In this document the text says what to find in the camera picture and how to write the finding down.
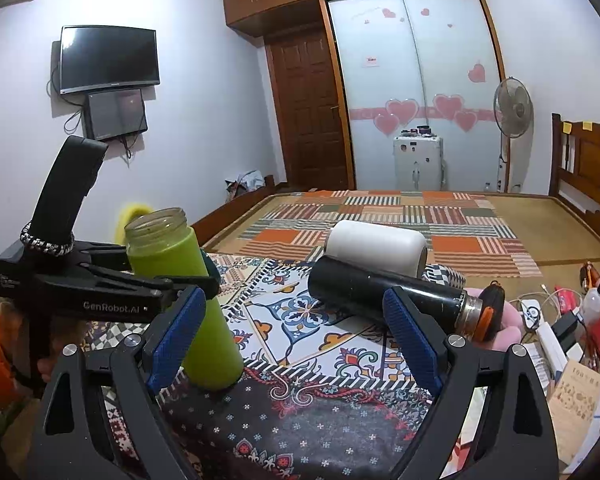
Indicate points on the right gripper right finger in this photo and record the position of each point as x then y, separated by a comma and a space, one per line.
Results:
440, 335

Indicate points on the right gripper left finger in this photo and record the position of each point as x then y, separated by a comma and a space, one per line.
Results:
70, 437

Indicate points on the white tumbler cup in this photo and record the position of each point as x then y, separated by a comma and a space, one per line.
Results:
376, 247

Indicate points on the person left hand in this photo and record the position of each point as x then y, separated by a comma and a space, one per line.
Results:
63, 331

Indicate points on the beige printed booklet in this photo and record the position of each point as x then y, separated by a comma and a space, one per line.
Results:
572, 407

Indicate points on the yellow foam tube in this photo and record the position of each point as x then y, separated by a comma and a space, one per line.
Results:
129, 213

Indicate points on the patchwork patterned tablecloth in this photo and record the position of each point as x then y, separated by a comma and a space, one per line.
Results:
323, 395

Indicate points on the striped patchwork bed mat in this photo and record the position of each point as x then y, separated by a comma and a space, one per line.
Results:
480, 235

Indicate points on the wooden headboard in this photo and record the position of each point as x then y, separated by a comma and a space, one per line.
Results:
575, 173

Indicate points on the white small cabinet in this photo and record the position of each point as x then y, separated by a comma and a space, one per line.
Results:
418, 161

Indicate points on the brown wooden door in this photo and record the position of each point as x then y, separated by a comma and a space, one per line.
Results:
307, 109

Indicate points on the standing electric fan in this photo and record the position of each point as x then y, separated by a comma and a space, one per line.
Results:
514, 116

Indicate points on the sliding wardrobe with hearts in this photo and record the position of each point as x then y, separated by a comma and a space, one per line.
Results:
419, 65

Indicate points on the wooden bed frame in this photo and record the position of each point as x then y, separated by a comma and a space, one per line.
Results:
211, 225

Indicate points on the small grey wall monitor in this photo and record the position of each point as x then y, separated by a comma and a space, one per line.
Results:
111, 114

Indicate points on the wall mounted black television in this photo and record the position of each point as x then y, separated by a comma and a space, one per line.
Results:
99, 57

